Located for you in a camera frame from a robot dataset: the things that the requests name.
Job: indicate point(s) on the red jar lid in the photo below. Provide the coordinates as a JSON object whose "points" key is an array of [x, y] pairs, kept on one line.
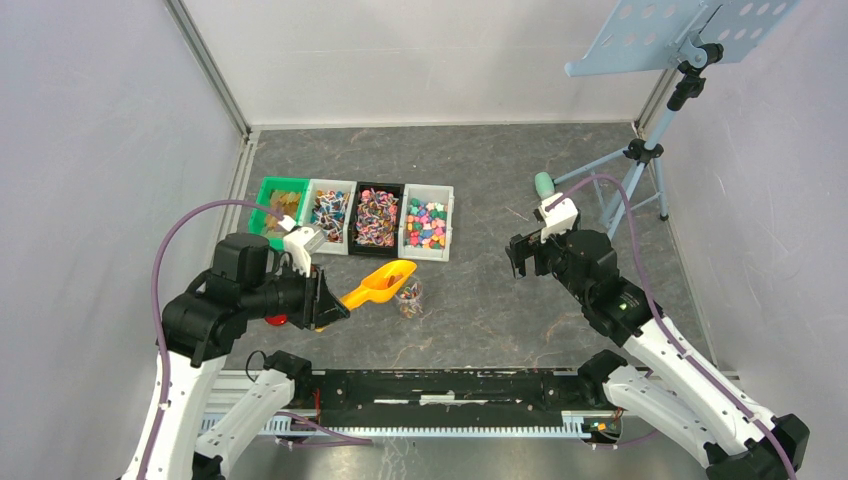
{"points": [[276, 320]]}

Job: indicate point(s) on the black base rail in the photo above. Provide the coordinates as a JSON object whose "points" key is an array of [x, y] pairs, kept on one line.
{"points": [[458, 399]]}

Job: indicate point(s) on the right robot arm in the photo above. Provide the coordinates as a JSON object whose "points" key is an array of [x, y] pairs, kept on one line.
{"points": [[727, 432]]}

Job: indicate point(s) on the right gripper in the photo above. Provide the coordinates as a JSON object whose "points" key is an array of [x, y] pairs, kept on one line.
{"points": [[521, 247]]}

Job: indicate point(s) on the black swirl lollipop bin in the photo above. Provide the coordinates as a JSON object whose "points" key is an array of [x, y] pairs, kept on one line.
{"points": [[374, 224]]}

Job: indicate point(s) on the green candy bin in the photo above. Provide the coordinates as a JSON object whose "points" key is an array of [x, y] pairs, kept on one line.
{"points": [[284, 196]]}

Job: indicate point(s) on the clear plastic jar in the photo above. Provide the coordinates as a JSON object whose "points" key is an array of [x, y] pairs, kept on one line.
{"points": [[409, 298]]}

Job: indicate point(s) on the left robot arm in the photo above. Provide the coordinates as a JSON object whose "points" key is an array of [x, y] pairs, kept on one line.
{"points": [[247, 281]]}

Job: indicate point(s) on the white lollipop bin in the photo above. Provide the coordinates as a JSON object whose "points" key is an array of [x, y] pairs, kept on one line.
{"points": [[328, 204]]}

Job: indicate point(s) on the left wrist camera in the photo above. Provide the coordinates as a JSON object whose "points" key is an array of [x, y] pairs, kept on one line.
{"points": [[301, 242]]}

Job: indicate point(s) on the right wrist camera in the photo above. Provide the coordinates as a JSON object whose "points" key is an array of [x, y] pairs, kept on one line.
{"points": [[558, 214]]}

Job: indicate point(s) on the aluminium frame post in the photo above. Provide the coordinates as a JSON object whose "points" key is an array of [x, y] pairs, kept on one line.
{"points": [[203, 55]]}

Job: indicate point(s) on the blue music stand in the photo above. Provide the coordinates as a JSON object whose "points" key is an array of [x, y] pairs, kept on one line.
{"points": [[673, 37]]}

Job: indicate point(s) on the orange plastic scoop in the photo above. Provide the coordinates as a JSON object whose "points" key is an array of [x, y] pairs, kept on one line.
{"points": [[381, 285]]}

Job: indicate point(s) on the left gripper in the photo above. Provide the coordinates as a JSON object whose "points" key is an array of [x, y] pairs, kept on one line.
{"points": [[320, 306]]}

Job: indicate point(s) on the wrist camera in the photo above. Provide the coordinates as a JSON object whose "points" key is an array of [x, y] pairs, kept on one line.
{"points": [[301, 242], [558, 214]]}

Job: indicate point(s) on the white star candy bin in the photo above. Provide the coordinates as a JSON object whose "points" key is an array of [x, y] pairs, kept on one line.
{"points": [[425, 229]]}

